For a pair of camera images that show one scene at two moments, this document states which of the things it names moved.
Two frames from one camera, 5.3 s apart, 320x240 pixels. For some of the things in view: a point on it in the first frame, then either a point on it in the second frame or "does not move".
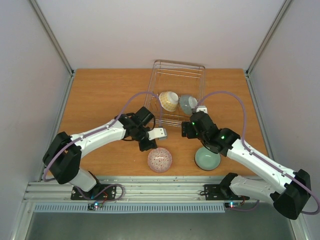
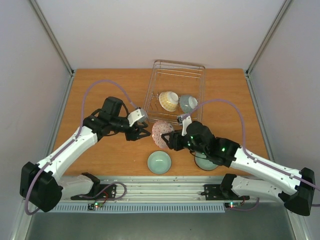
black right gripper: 187,129 → 175,141
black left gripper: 153,145 → 134,134
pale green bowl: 207,159 does not move
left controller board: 95,205 does not move
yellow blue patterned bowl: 168,100 does not move
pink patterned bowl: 160,160 → 159,128
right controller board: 232,204 does not move
